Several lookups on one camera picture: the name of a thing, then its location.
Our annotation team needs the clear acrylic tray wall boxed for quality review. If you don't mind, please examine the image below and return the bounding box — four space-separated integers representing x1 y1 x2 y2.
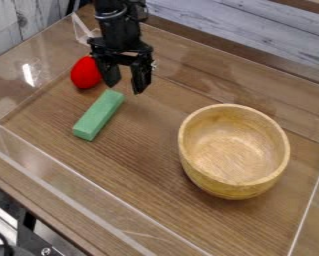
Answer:
0 125 211 256

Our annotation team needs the green rectangular block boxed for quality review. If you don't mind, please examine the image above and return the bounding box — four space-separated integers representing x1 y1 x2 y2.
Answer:
72 89 124 141

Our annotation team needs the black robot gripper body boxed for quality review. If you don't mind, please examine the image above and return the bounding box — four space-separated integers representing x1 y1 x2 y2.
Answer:
85 9 156 73

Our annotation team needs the light wooden bowl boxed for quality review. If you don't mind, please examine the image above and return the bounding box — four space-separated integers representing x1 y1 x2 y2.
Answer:
178 104 291 200

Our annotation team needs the red plush strawberry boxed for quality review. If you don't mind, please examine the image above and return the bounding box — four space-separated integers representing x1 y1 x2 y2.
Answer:
71 56 101 89

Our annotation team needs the black cable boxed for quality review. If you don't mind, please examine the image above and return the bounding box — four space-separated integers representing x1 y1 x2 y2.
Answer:
0 228 13 256

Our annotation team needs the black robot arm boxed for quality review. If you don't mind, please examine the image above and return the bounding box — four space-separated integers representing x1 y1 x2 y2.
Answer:
87 0 154 94

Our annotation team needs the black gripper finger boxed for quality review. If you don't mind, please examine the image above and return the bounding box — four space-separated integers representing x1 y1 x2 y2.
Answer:
96 58 122 88
131 59 152 94

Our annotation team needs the clear acrylic corner bracket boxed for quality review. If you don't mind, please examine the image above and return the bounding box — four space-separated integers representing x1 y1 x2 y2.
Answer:
71 14 100 46

